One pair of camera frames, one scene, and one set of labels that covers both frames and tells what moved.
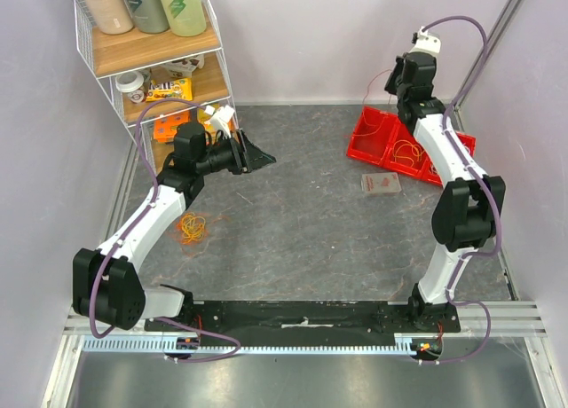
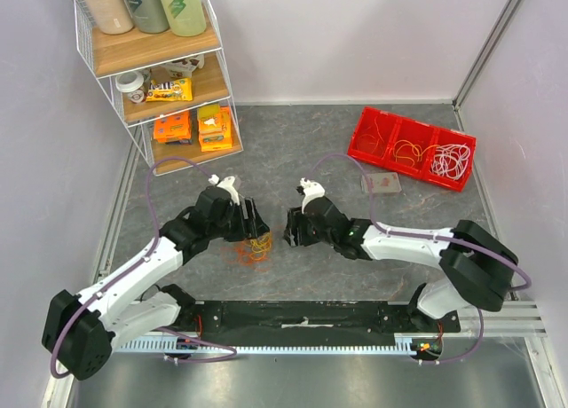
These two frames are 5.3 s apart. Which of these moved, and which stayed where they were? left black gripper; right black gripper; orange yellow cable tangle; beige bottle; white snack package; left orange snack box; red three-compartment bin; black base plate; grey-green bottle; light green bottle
Moved: right black gripper; left black gripper; orange yellow cable tangle
Stayed: left orange snack box; red three-compartment bin; white snack package; grey-green bottle; beige bottle; light green bottle; black base plate
